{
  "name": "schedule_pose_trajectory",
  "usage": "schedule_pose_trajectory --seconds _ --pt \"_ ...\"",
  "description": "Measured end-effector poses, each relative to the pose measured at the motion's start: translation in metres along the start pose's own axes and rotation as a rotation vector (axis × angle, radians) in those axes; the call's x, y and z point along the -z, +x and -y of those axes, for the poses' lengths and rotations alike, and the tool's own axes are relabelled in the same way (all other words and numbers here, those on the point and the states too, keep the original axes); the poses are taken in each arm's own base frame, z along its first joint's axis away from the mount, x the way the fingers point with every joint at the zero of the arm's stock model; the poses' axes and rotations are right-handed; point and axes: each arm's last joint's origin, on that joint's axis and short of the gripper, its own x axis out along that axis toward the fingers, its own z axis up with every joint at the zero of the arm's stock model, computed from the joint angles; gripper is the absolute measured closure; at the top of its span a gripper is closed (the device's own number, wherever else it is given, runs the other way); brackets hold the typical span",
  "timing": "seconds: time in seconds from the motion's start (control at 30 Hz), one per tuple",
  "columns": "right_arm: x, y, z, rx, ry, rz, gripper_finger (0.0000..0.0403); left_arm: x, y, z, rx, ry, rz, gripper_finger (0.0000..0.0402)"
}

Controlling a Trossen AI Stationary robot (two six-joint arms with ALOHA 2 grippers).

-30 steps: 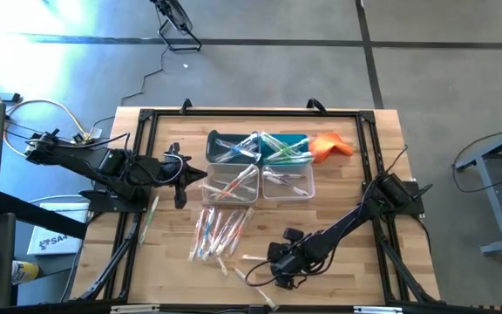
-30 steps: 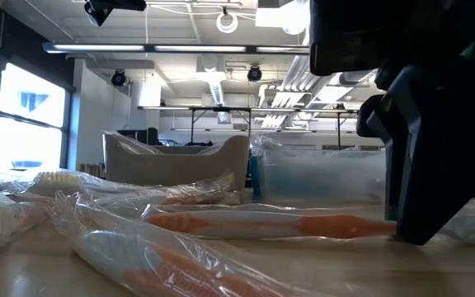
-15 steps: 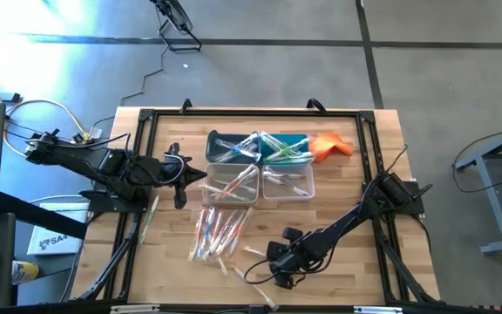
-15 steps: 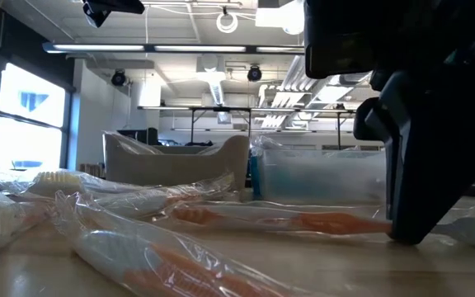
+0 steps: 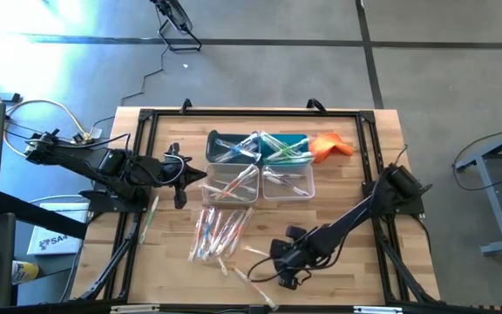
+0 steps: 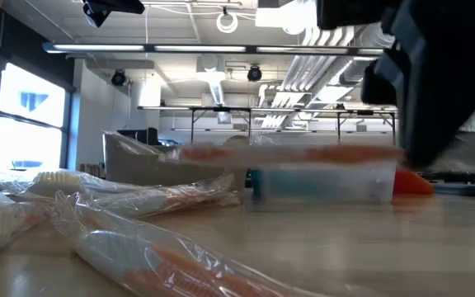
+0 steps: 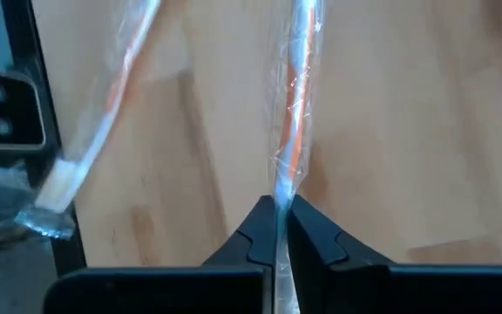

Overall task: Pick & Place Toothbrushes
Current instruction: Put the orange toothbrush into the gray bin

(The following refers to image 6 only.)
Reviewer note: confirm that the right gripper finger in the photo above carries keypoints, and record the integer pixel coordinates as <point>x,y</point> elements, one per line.
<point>448,74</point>
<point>379,86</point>

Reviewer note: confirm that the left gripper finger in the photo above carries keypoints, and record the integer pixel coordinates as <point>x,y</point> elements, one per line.
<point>109,6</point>

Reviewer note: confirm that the black ceiling spotlight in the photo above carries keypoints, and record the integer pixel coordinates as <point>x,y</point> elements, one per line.
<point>118,78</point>
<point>255,74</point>

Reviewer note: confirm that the white ceiling fixture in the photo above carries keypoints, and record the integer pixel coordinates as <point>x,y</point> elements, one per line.
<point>283,16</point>

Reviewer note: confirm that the long ceiling light bar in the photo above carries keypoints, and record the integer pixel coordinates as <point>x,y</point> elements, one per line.
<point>200,48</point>

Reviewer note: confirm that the orange cloth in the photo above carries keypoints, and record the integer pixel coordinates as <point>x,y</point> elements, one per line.
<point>410,183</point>

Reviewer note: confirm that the clear plastic bin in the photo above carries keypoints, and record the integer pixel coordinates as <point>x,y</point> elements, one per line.
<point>324,181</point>

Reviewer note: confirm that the white ceiling vent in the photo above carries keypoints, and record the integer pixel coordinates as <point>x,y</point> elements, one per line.
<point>212,74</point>

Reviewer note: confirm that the black computer monitor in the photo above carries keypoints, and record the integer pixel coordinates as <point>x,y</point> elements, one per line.
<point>142,136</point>

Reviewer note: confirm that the window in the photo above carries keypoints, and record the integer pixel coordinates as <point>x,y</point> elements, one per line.
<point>31,123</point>

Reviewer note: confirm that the teal plastic bin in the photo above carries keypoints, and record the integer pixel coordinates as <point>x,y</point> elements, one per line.
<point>256,183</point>

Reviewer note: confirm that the beige plastic bin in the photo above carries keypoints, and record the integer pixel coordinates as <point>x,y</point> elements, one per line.
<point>138,169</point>

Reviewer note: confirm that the silver ventilation duct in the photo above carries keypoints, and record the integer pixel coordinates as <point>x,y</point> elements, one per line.
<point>357,70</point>

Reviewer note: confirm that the black workbench frame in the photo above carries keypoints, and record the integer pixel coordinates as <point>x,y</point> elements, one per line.
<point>249,123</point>

